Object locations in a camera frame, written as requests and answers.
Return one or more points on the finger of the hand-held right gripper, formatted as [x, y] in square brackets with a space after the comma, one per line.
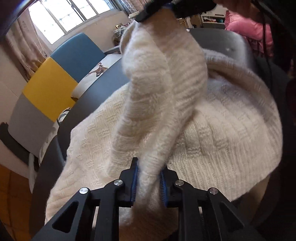
[150, 11]

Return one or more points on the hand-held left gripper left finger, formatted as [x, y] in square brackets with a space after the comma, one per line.
[134, 183]

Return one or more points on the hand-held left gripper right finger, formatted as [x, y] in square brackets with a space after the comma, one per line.
[162, 187]

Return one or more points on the cream knitted sweater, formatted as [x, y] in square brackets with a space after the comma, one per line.
[219, 127]

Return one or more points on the person's right forearm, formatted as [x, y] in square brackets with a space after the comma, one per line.
[224, 4]

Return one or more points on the patterned beige curtain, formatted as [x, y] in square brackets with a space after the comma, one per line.
[134, 5]
[25, 51]

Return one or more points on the person's pink clothing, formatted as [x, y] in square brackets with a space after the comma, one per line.
[249, 32]

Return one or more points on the deer print pillow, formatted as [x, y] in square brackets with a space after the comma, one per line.
[97, 69]

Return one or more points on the window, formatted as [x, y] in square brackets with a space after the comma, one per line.
[69, 16]

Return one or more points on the cat print pillow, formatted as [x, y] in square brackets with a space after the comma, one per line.
[62, 115]

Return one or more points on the wooden panelled wardrobe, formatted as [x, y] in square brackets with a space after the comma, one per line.
[11, 185]

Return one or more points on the grey yellow blue sofa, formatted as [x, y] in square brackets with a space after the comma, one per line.
[46, 92]

